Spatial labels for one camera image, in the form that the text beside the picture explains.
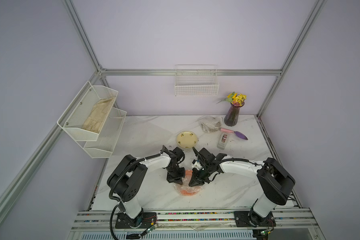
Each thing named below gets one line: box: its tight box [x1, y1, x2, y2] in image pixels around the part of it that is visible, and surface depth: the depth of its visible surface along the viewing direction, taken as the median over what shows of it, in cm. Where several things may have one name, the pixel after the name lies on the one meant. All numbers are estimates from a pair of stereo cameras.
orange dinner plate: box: [179, 169, 201, 196], surface depth 82 cm
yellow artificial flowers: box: [216, 91, 247, 107], surface depth 100 cm
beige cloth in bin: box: [81, 96, 116, 133], surface depth 80 cm
